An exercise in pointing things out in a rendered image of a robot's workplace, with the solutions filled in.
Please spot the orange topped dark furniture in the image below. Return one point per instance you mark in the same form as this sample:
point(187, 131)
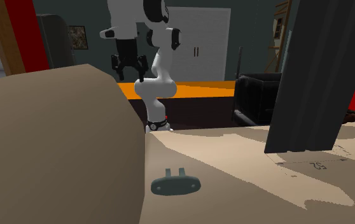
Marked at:
point(202, 90)

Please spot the black armchair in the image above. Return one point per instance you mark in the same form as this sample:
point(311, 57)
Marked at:
point(258, 96)

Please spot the dark framed wall picture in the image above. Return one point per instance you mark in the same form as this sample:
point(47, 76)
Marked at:
point(78, 37)

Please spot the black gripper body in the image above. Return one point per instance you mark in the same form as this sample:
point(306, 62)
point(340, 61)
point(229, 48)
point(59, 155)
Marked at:
point(127, 51)

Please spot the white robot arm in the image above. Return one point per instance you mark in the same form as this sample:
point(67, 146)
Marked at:
point(156, 90)

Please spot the wooden ladder shelf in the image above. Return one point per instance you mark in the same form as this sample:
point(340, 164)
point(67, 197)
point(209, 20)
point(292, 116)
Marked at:
point(279, 28)

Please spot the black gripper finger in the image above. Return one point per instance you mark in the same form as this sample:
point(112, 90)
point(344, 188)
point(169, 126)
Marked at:
point(142, 66)
point(118, 65)

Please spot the dark grey rounded cabinet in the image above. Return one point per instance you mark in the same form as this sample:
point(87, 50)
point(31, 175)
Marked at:
point(56, 43)

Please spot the red wood-framed panel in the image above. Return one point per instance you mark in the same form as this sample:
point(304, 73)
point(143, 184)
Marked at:
point(25, 34)

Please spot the dark grey flat slab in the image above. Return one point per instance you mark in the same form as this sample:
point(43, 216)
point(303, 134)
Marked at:
point(314, 77)

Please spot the grey oval plug-shaped object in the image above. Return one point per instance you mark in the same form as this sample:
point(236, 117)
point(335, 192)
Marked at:
point(175, 185)

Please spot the white double-door wardrobe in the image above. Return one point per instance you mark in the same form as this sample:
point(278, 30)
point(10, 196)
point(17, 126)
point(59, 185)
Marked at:
point(205, 37)

